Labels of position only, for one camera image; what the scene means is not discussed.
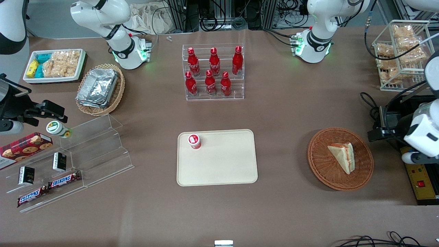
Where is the white wire basket rack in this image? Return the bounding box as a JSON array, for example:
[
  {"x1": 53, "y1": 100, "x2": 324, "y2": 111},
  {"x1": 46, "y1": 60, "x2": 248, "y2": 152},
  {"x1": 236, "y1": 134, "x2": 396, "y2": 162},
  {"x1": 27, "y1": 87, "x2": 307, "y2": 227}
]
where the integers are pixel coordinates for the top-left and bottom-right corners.
[{"x1": 372, "y1": 20, "x2": 431, "y2": 92}]

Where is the Snickers chocolate bar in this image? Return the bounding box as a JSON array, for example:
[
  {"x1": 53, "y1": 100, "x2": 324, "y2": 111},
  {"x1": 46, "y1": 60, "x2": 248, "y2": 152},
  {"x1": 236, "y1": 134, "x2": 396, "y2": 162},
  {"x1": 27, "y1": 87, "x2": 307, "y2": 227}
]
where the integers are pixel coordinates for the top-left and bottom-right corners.
[
  {"x1": 17, "y1": 185, "x2": 50, "y2": 208},
  {"x1": 48, "y1": 171, "x2": 82, "y2": 190}
]

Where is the clear acrylic bottle rack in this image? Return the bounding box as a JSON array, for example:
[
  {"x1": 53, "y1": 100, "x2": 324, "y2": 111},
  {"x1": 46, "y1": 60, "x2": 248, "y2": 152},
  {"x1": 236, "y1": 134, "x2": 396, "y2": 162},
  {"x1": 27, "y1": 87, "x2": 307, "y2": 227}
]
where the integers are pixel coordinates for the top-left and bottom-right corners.
[{"x1": 182, "y1": 43, "x2": 245, "y2": 101}]

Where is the triangle sandwich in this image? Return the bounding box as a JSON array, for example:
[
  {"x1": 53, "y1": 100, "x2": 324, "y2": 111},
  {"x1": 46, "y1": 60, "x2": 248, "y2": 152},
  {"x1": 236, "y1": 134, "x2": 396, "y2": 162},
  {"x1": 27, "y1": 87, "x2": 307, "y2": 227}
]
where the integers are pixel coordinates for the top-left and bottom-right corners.
[{"x1": 327, "y1": 142, "x2": 355, "y2": 175}]

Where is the white cup with red lid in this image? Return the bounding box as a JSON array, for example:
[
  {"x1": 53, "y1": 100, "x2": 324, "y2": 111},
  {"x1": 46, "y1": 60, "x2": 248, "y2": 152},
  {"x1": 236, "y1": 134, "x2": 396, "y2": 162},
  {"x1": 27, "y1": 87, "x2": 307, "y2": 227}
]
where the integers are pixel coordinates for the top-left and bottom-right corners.
[{"x1": 187, "y1": 133, "x2": 202, "y2": 150}]

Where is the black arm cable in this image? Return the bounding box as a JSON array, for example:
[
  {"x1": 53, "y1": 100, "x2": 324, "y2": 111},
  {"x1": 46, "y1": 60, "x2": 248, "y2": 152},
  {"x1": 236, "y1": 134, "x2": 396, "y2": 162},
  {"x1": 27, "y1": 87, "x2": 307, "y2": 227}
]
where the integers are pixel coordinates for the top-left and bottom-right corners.
[{"x1": 363, "y1": 0, "x2": 431, "y2": 61}]

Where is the black base power cable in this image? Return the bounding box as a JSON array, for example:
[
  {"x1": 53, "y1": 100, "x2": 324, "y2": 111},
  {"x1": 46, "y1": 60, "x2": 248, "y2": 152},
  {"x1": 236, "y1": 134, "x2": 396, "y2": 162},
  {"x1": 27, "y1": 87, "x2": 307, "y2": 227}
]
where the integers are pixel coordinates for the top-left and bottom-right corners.
[{"x1": 263, "y1": 29, "x2": 299, "y2": 47}]

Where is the small black box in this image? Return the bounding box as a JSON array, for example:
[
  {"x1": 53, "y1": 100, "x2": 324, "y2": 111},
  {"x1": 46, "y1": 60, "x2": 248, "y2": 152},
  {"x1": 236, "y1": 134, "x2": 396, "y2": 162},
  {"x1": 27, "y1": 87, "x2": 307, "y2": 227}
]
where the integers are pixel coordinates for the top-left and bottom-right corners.
[
  {"x1": 17, "y1": 166, "x2": 36, "y2": 187},
  {"x1": 52, "y1": 152, "x2": 68, "y2": 173}
]

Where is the aluminium foil tray stack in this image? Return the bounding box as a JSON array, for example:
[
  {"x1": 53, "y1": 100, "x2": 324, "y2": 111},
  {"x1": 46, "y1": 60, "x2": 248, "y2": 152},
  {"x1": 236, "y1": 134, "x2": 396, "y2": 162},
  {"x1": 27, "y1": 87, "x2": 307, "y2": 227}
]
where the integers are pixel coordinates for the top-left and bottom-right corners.
[{"x1": 76, "y1": 68, "x2": 119, "y2": 109}]

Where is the beige plastic tray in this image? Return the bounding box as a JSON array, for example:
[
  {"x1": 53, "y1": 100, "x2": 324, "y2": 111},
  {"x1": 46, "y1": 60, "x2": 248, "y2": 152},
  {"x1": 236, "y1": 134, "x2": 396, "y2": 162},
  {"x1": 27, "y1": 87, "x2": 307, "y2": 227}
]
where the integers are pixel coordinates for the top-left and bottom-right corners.
[{"x1": 176, "y1": 129, "x2": 259, "y2": 187}]

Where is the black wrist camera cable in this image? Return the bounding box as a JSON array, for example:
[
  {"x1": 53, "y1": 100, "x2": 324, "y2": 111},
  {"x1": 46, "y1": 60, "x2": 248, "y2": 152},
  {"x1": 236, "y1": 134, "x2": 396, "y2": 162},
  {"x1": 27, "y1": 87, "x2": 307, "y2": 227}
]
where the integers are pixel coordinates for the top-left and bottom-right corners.
[{"x1": 359, "y1": 81, "x2": 428, "y2": 121}]

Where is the yellow control box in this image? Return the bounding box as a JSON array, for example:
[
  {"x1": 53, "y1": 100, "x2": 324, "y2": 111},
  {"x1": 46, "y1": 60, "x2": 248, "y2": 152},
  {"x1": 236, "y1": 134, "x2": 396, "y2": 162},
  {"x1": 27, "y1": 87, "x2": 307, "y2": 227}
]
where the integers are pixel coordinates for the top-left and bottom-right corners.
[{"x1": 400, "y1": 146, "x2": 439, "y2": 206}]

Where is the white rectangular snack tray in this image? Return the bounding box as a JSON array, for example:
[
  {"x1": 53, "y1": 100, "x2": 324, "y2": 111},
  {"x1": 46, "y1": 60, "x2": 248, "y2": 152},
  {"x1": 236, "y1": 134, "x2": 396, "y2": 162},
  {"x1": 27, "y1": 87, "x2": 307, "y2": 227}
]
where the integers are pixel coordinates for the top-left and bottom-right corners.
[{"x1": 23, "y1": 49, "x2": 86, "y2": 84}]

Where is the red tartan cookie box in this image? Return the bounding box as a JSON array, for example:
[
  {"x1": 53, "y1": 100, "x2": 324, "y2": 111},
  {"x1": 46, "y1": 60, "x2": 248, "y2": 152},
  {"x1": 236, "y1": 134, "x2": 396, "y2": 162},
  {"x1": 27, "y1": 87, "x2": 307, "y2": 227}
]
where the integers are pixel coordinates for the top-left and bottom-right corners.
[{"x1": 0, "y1": 132, "x2": 54, "y2": 170}]

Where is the clear acrylic tiered stand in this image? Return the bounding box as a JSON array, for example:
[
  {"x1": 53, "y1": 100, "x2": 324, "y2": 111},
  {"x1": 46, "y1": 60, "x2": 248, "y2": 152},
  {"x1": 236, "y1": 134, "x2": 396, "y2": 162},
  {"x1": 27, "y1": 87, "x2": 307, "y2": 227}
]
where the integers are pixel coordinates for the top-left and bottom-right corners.
[{"x1": 5, "y1": 114, "x2": 135, "y2": 214}]

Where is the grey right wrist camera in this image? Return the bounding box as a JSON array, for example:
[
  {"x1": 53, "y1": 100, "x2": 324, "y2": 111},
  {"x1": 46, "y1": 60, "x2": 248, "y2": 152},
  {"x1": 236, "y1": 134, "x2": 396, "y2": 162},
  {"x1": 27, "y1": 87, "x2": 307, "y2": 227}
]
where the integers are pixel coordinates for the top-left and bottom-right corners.
[{"x1": 0, "y1": 120, "x2": 25, "y2": 135}]

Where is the clear rice cracker bag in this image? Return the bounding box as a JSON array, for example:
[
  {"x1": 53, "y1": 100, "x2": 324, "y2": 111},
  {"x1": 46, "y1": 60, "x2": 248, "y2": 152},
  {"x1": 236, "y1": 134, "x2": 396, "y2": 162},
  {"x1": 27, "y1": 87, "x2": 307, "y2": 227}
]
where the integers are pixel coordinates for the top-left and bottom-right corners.
[
  {"x1": 55, "y1": 50, "x2": 81, "y2": 78},
  {"x1": 42, "y1": 57, "x2": 59, "y2": 78}
]

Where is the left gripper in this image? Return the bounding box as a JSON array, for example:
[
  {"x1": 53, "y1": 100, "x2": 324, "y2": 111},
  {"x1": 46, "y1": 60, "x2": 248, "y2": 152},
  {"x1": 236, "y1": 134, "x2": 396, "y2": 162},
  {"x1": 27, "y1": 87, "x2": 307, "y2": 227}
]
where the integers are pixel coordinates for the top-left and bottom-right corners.
[{"x1": 368, "y1": 99, "x2": 439, "y2": 160}]

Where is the red cola bottle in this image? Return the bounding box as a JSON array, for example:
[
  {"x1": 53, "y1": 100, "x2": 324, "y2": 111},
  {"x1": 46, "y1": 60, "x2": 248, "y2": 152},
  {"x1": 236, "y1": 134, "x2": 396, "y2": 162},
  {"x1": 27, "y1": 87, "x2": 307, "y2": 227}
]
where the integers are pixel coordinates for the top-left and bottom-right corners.
[
  {"x1": 232, "y1": 46, "x2": 244, "y2": 76},
  {"x1": 209, "y1": 47, "x2": 221, "y2": 77},
  {"x1": 185, "y1": 71, "x2": 198, "y2": 97},
  {"x1": 205, "y1": 70, "x2": 217, "y2": 96},
  {"x1": 220, "y1": 71, "x2": 232, "y2": 97},
  {"x1": 187, "y1": 47, "x2": 201, "y2": 77}
]

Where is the beige cloth bag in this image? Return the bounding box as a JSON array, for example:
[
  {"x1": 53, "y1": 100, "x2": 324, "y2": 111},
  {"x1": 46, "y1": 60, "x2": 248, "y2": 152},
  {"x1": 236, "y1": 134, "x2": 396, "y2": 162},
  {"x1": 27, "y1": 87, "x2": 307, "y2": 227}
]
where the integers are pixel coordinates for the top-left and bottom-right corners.
[{"x1": 130, "y1": 3, "x2": 173, "y2": 35}]

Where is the black floor cable bundle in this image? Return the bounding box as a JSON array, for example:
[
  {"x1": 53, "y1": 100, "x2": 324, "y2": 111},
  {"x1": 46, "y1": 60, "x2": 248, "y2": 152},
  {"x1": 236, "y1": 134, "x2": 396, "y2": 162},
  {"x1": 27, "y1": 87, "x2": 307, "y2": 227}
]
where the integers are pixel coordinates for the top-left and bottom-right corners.
[{"x1": 333, "y1": 231, "x2": 439, "y2": 247}]

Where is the oval light wicker basket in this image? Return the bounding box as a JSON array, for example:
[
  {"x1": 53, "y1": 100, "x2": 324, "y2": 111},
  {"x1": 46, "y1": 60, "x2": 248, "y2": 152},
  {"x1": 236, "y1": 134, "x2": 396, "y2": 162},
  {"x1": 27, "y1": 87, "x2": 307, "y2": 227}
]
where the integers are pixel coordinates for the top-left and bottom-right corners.
[{"x1": 75, "y1": 63, "x2": 126, "y2": 117}]

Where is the white bottle with green lid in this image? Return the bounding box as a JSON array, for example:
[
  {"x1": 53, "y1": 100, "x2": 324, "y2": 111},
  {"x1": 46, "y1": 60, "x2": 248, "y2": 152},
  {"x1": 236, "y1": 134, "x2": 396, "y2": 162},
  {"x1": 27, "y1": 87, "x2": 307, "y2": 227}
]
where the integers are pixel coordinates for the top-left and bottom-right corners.
[{"x1": 46, "y1": 121, "x2": 72, "y2": 139}]

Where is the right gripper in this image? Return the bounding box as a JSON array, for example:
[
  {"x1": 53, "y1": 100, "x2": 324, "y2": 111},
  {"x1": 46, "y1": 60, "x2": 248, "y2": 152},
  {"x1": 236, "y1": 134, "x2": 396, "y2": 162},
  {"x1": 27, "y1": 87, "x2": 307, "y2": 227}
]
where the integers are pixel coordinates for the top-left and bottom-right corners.
[{"x1": 0, "y1": 74, "x2": 68, "y2": 127}]

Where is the round brown wicker basket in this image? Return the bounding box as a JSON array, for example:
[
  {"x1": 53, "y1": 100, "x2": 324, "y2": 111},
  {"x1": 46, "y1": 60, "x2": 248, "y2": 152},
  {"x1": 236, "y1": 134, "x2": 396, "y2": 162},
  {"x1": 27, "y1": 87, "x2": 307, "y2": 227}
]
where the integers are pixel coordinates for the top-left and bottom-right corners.
[{"x1": 307, "y1": 128, "x2": 374, "y2": 191}]

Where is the yellow snack pack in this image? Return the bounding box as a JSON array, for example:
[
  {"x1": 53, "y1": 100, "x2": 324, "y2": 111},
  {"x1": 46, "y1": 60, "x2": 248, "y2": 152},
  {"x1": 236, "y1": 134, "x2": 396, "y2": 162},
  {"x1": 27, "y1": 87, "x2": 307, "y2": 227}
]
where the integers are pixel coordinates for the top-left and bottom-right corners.
[{"x1": 26, "y1": 60, "x2": 39, "y2": 78}]

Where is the aluminium equipment rack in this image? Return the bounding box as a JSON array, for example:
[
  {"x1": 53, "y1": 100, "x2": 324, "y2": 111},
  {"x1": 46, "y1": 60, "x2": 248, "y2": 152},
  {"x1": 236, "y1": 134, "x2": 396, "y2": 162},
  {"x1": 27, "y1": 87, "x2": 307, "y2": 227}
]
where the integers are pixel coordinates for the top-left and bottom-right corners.
[{"x1": 166, "y1": 0, "x2": 279, "y2": 33}]

